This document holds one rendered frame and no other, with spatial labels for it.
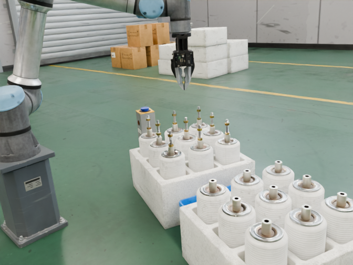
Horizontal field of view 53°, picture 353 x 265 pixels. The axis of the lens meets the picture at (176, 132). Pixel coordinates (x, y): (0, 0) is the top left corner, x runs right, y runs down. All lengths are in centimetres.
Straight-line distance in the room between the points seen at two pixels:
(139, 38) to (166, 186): 409
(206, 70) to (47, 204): 296
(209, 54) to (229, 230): 326
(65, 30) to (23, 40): 543
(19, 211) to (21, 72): 49
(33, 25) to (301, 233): 105
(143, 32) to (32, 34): 393
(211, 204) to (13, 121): 70
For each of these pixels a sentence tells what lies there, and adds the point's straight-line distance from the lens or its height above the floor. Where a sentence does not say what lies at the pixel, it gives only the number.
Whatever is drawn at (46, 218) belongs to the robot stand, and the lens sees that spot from 139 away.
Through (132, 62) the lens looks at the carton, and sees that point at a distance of 512.
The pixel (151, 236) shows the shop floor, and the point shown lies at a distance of 129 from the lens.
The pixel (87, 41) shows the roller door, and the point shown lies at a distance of 700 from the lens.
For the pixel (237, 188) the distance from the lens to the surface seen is 105.
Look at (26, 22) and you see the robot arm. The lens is 135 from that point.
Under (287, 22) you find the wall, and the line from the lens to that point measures 678.
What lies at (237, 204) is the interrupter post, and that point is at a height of 27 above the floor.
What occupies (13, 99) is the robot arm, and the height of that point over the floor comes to 50.
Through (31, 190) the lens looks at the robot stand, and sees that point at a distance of 133.
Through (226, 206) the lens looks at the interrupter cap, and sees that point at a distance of 94.
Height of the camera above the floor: 74
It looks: 19 degrees down
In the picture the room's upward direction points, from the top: 4 degrees counter-clockwise
